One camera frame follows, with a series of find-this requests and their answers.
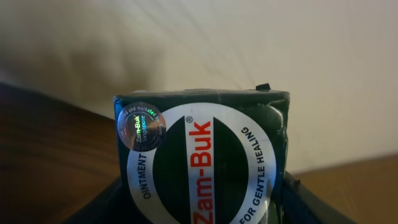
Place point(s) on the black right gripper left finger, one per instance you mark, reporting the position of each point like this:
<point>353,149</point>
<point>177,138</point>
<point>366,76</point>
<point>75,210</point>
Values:
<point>112,205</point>

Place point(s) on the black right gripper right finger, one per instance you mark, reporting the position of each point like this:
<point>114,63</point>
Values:
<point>301,206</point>

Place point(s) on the dark green small box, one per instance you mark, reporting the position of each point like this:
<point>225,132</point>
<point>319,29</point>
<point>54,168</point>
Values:
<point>202,156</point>

